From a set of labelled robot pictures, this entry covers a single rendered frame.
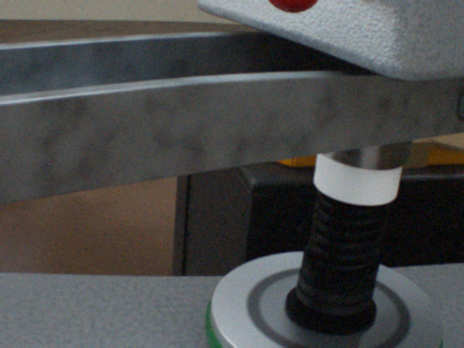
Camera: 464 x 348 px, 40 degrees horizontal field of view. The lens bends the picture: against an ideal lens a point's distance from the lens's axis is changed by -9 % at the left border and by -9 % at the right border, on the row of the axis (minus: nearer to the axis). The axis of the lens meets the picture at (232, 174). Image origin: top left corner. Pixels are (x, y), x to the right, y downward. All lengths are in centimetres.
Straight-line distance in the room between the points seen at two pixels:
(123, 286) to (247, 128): 37
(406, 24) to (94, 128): 17
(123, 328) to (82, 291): 8
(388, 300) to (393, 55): 31
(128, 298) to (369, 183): 29
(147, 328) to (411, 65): 39
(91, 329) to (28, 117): 37
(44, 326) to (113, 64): 30
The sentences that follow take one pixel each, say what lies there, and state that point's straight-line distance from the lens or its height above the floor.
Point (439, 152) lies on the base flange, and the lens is 134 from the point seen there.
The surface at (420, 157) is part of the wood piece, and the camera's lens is 119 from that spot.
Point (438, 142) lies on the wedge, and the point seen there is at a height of 79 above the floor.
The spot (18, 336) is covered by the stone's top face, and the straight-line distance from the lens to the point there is 64.
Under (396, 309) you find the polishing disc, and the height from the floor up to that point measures 86.
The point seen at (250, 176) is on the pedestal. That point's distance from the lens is 115.
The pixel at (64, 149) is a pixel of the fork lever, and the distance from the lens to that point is 31.
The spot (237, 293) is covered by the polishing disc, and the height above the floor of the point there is 86.
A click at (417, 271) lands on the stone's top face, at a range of 81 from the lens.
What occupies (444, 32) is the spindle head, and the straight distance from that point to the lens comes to 38.
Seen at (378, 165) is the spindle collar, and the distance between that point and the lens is 49.
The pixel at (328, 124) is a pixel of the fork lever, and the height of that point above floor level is 107.
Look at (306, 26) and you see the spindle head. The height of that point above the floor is 112.
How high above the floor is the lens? 119
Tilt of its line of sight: 23 degrees down
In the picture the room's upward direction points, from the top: 6 degrees clockwise
